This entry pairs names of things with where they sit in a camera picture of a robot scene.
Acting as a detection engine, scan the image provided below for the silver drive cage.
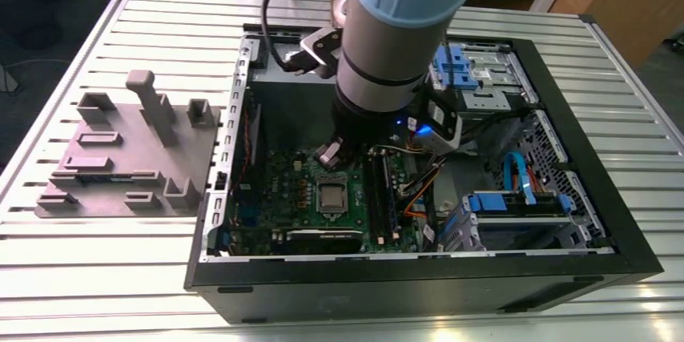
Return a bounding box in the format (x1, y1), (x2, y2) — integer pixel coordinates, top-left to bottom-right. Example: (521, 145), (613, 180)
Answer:
(427, 39), (539, 131)

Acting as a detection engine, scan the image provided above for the dark RAM stick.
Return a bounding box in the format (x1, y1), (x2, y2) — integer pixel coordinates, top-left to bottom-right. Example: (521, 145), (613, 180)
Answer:
(73, 173), (136, 183)

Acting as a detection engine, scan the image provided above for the blue flat wire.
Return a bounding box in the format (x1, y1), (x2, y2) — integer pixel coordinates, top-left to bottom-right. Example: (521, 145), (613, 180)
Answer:
(501, 151), (537, 206)

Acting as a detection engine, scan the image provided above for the black camera cable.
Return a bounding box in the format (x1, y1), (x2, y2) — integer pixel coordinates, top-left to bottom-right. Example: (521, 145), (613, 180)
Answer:
(443, 37), (456, 91)
(261, 0), (316, 77)

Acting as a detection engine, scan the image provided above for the hard disk in blue carrier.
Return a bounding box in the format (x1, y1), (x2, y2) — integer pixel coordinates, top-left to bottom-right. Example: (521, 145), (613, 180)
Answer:
(465, 192), (572, 218)

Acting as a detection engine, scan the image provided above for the black wire bundle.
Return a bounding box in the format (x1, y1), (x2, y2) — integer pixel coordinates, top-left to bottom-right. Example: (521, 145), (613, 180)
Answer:
(400, 108), (533, 199)

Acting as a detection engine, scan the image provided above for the silver disk bay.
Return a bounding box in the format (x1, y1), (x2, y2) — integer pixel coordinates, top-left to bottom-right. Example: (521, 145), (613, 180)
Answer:
(457, 192), (611, 251)

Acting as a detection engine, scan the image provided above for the grey parts rack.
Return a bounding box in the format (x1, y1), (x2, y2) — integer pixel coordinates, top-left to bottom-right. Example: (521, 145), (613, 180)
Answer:
(32, 69), (224, 219)

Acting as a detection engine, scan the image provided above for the black PC case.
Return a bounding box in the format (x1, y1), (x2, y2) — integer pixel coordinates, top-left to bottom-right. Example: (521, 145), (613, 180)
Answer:
(183, 21), (665, 325)

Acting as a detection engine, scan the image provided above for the grey power supply unit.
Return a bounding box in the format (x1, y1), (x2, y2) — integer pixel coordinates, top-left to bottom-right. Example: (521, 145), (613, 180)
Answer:
(249, 41), (339, 139)

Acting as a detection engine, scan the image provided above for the CPU socket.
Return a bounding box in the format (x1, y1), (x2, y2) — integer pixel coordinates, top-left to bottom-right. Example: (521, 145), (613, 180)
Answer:
(315, 175), (353, 215)

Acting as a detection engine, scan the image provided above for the blue plastic drive bracket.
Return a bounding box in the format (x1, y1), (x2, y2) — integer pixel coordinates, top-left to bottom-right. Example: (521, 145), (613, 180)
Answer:
(435, 44), (472, 74)
(433, 70), (480, 91)

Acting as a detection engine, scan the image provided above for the black graphics card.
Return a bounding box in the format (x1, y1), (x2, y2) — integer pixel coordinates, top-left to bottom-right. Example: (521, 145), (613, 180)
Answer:
(269, 228), (365, 255)

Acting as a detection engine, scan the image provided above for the orange wire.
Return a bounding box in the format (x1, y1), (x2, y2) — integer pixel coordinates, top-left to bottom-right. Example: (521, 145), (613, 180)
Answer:
(403, 187), (433, 223)

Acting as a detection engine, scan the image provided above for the green motherboard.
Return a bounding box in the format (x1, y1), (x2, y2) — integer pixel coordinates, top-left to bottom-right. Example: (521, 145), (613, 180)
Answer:
(227, 148), (423, 257)

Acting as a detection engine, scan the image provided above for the black chair base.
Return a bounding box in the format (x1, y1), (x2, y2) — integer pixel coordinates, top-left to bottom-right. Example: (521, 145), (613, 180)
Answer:
(660, 28), (684, 53)

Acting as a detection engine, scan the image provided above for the black RAM slot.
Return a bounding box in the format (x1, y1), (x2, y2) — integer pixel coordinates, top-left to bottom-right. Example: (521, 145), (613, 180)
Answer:
(364, 148), (388, 243)
(377, 148), (403, 242)

